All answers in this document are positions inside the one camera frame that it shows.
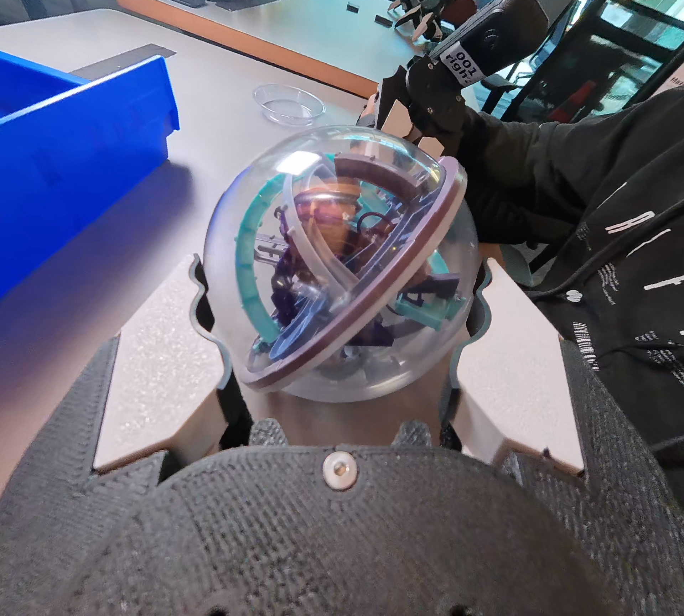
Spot clear plastic dish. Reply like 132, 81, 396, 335
253, 84, 327, 127

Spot grey desk with wooden edge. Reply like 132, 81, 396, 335
113, 0, 471, 99

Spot clear maze ball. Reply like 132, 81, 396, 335
201, 125, 478, 403

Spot black mesh office chair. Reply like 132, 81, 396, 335
481, 0, 684, 125

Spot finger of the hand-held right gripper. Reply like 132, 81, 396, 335
356, 66, 447, 160

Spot person's black printed jacket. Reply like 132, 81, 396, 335
524, 88, 684, 489

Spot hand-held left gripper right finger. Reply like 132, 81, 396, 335
447, 259, 586, 475

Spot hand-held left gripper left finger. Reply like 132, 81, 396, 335
92, 256, 254, 473

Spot blue plastic bin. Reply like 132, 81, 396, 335
0, 50, 180, 302

